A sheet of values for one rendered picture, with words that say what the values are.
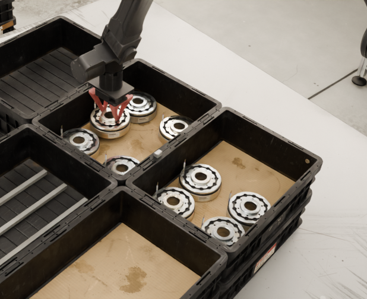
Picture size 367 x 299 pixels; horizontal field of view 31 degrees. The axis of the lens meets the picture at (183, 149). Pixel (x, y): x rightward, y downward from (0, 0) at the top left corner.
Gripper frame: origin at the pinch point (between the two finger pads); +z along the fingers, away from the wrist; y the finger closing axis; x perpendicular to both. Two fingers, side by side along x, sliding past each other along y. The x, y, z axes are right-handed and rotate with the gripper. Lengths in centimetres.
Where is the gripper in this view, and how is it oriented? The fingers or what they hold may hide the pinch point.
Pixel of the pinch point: (110, 113)
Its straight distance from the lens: 173.3
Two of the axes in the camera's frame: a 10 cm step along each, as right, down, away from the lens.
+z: -0.8, 7.4, 6.7
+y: 7.7, 4.7, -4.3
